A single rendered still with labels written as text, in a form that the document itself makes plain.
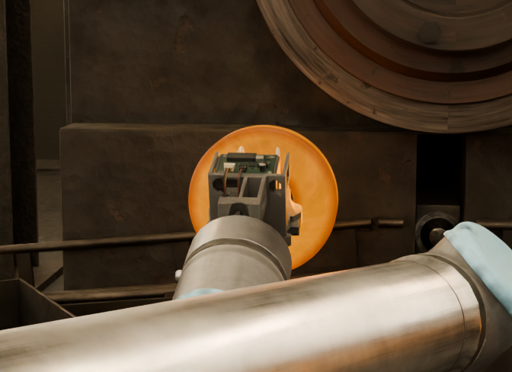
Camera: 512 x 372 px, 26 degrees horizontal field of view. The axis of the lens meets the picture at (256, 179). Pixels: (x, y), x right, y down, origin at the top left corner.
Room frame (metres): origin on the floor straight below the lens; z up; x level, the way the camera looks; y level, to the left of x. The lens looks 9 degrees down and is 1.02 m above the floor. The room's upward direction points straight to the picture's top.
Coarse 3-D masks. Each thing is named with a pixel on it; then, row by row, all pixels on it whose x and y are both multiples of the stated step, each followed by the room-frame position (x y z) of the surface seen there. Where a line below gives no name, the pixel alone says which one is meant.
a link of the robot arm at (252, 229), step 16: (208, 224) 0.92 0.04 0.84; (224, 224) 0.91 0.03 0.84; (240, 224) 0.90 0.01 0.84; (256, 224) 0.91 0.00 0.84; (192, 240) 0.93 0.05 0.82; (208, 240) 0.89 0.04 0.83; (256, 240) 0.89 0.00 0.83; (272, 240) 0.90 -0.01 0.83; (288, 256) 0.91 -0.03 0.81; (176, 272) 0.91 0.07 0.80; (288, 272) 0.90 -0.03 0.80
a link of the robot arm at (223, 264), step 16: (224, 240) 0.88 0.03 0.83; (240, 240) 0.88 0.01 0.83; (192, 256) 0.88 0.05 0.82; (208, 256) 0.86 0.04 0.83; (224, 256) 0.85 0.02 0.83; (240, 256) 0.85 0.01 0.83; (256, 256) 0.86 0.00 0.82; (272, 256) 0.88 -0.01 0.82; (192, 272) 0.85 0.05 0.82; (208, 272) 0.83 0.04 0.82; (224, 272) 0.83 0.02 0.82; (240, 272) 0.83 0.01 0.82; (256, 272) 0.84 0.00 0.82; (272, 272) 0.86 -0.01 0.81; (176, 288) 0.85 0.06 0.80; (192, 288) 0.82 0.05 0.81; (208, 288) 0.80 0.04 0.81; (224, 288) 0.81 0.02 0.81
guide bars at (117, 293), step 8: (152, 288) 1.29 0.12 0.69; (160, 288) 1.29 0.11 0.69; (168, 288) 1.29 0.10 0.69; (48, 296) 1.30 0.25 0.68; (56, 296) 1.30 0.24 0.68; (64, 296) 1.30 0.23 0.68; (72, 296) 1.30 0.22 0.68; (80, 296) 1.30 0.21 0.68; (88, 296) 1.29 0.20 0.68; (96, 296) 1.29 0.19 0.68; (104, 296) 1.29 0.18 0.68; (112, 296) 1.29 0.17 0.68; (120, 296) 1.29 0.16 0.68; (128, 296) 1.29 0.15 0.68; (136, 296) 1.29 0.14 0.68; (144, 296) 1.29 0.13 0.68; (152, 296) 1.29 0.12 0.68; (160, 296) 1.28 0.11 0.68; (168, 296) 1.28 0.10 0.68
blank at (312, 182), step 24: (216, 144) 1.13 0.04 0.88; (240, 144) 1.12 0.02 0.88; (264, 144) 1.12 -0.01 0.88; (288, 144) 1.12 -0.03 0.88; (312, 144) 1.14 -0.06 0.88; (312, 168) 1.12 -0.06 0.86; (192, 192) 1.13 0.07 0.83; (312, 192) 1.12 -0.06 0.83; (336, 192) 1.12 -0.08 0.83; (192, 216) 1.13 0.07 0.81; (312, 216) 1.12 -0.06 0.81; (312, 240) 1.11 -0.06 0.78
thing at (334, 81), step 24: (264, 0) 1.27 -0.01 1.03; (288, 24) 1.27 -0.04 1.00; (288, 48) 1.27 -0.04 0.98; (312, 48) 1.26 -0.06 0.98; (312, 72) 1.26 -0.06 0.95; (336, 72) 1.26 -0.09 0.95; (336, 96) 1.26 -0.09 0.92; (360, 96) 1.26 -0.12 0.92; (384, 96) 1.26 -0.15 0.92; (504, 96) 1.24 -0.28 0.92; (384, 120) 1.26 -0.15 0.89; (408, 120) 1.25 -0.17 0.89; (432, 120) 1.25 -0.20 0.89; (456, 120) 1.25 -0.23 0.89; (480, 120) 1.24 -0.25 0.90; (504, 120) 1.24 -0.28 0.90
